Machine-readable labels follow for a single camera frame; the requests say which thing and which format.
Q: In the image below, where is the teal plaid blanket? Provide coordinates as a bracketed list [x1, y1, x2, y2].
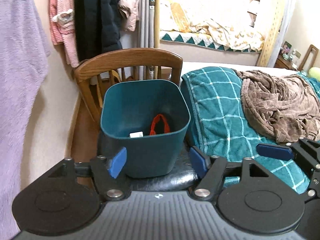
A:
[181, 67, 319, 193]

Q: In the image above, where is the wooden bed headboard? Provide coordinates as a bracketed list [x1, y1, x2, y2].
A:
[298, 44, 319, 72]

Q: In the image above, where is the brown fleece blanket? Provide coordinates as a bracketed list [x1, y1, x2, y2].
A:
[236, 70, 319, 144]

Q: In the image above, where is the purple fleece robe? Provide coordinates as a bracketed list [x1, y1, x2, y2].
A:
[1, 0, 50, 239]

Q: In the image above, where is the wooden nightstand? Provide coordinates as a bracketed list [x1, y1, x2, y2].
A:
[274, 55, 297, 71]

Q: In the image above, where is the yellow patterned curtain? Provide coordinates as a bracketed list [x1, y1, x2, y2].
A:
[254, 0, 296, 67]

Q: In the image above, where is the yellow floral quilt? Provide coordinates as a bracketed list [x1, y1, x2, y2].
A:
[159, 0, 264, 52]

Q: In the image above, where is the teal triangle window seat cushion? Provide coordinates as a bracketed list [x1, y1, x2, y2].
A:
[159, 30, 258, 53]

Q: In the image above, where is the teal plastic trash bin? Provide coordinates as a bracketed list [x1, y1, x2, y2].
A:
[98, 80, 190, 178]

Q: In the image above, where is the grey curtain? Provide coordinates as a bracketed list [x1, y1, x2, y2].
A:
[138, 0, 155, 48]

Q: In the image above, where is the orange black item in bin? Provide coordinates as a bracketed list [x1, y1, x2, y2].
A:
[149, 114, 170, 135]

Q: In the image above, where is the framed photo on nightstand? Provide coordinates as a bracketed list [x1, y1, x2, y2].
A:
[281, 41, 292, 55]

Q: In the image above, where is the pink fleece robe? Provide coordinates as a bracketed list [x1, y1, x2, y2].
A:
[49, 0, 79, 68]

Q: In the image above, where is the wooden chair black seat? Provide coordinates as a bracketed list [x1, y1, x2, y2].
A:
[74, 48, 197, 191]

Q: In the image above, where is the white bed mattress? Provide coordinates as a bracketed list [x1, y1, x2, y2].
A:
[181, 61, 298, 76]

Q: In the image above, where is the light pink puffer jacket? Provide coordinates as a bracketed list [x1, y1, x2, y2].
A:
[118, 0, 139, 32]

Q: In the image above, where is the green pillow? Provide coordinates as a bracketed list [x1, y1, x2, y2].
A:
[308, 67, 320, 81]

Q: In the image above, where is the black puffer coat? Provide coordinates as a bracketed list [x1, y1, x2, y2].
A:
[74, 0, 122, 61]

